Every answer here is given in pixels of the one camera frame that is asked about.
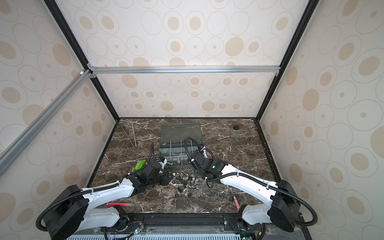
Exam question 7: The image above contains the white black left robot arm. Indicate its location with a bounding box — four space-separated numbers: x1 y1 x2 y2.
36 150 168 240

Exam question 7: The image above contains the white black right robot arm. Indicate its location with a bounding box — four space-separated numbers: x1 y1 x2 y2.
184 137 318 232

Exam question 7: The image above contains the pile of nuts and screws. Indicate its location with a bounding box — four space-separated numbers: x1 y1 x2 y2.
169 169 209 198

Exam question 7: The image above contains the green plastic object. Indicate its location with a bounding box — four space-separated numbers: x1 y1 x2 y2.
134 160 146 172

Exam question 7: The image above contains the clear plastic organizer box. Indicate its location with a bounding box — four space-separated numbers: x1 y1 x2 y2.
159 123 203 169

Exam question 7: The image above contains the small glass jar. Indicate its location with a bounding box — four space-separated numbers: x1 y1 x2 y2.
231 124 240 139

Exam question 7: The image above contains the pink marker pen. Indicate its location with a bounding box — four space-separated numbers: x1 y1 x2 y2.
107 202 132 207

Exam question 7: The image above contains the black base frame rail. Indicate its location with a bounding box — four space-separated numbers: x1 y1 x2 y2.
56 212 313 240

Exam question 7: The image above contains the horizontal aluminium rail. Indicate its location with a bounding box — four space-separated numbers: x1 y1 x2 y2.
91 66 280 74

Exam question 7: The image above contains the diagonal aluminium rail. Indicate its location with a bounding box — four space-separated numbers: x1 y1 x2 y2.
1 70 91 175

